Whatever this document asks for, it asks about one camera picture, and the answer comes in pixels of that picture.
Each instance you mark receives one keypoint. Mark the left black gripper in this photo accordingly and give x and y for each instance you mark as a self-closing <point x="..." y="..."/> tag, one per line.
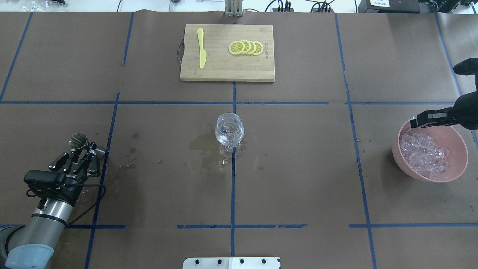
<point x="69" y="188"/>

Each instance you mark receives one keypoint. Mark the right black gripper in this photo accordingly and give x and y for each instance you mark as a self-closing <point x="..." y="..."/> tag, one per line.
<point x="467" y="111"/>

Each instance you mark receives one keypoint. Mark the steel cocktail jigger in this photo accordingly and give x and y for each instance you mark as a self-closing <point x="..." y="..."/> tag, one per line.
<point x="80" y="141"/>

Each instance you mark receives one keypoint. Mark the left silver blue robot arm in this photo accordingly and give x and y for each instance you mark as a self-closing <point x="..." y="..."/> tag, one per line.
<point x="31" y="246"/>

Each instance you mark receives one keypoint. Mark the pink bowl of ice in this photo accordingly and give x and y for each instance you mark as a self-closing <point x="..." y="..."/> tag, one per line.
<point x="434" y="154"/>

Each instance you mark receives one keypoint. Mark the clear wine glass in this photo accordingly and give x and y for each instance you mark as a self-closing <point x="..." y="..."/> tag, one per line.
<point x="229" y="132"/>

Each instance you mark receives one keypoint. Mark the black box with label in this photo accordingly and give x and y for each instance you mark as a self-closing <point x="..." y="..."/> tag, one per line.
<point x="389" y="6"/>

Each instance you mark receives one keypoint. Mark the yellow plastic knife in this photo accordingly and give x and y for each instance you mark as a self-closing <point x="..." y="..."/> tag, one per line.
<point x="202" y="52"/>

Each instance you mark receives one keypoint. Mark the bamboo cutting board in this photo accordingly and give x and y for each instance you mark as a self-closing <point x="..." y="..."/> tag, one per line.
<point x="221" y="65"/>

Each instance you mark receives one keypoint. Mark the lemon slices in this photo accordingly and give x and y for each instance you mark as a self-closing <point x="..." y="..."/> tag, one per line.
<point x="246" y="47"/>

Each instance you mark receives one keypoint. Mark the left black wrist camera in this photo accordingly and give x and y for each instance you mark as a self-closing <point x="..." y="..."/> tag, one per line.
<point x="43" y="183"/>

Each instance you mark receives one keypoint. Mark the aluminium frame post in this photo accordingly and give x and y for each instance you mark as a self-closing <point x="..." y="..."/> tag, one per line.
<point x="233" y="8"/>

